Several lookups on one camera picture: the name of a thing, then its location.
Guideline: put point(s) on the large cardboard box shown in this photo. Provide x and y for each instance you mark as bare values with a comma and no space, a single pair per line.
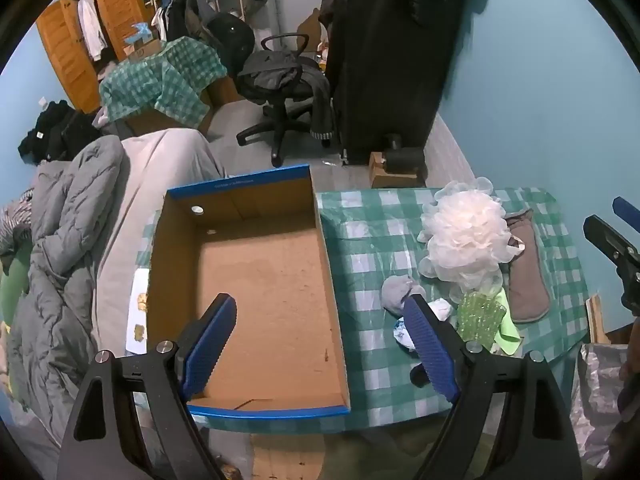
220,91

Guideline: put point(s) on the white mesh bath loofah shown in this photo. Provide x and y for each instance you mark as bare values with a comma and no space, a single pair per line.
465,230

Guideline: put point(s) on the person's olive trouser leg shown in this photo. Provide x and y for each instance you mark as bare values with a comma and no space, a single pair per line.
400,455

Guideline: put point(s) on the dark jacket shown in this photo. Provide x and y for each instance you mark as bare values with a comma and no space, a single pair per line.
280,75

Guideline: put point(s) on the grey bed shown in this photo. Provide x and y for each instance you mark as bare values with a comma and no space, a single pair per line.
150,170

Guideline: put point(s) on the black fabric wardrobe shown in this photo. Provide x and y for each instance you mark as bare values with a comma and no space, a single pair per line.
390,60

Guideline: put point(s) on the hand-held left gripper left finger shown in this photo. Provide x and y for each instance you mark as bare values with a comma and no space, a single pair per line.
210,345

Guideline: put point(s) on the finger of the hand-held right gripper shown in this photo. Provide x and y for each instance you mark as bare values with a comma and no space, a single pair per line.
626,211
607,237

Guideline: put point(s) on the green checkered cloth cover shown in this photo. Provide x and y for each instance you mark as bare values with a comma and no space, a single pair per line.
160,80

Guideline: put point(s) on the small cardboard box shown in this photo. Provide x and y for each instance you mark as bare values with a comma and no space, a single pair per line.
387,177

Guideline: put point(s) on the grey sock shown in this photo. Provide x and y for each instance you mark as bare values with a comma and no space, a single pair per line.
397,292

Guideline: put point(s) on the blue-rimmed cardboard box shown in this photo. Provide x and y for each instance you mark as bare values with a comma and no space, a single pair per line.
270,285

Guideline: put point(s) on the wooden plank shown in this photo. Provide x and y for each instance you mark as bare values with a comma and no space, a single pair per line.
597,317

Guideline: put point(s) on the green pillow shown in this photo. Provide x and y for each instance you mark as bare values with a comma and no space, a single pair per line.
12,280

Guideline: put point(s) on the silver plastic bag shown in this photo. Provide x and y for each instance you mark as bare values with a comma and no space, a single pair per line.
595,400

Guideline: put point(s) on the green checkered tablecloth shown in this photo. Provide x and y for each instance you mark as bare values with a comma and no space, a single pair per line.
370,260

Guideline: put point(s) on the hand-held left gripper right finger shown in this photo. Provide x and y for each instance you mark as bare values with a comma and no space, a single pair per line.
430,350

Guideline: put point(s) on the white printed paper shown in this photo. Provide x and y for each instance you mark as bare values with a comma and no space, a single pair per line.
137,315

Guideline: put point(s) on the cardboard box with blue item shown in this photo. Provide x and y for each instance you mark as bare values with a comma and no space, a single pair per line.
142,42

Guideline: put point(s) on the light green cloth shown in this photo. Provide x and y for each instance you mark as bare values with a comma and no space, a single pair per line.
509,341

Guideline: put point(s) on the brown insole cloth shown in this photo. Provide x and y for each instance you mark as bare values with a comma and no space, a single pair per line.
527,280

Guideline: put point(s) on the black clothes pile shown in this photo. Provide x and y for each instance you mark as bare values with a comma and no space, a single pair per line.
55,130

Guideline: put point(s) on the green glitter scrub sponge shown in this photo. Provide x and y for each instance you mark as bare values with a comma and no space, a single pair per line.
480,317

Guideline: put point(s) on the black office chair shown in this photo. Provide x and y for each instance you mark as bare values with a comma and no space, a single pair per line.
280,110

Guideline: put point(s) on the grey quilt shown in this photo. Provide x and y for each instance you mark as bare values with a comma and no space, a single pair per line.
65,240

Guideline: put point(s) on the black sock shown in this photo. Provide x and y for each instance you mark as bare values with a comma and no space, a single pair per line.
417,375

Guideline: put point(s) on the white hanging shirt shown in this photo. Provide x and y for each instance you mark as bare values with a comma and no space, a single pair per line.
92,25

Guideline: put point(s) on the black backpack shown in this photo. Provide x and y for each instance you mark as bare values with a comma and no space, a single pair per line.
232,40

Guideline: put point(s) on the wooden wardrobe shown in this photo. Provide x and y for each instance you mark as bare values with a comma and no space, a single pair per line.
65,55

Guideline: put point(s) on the white and blue patterned sock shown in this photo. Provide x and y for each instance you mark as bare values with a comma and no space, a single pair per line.
402,335

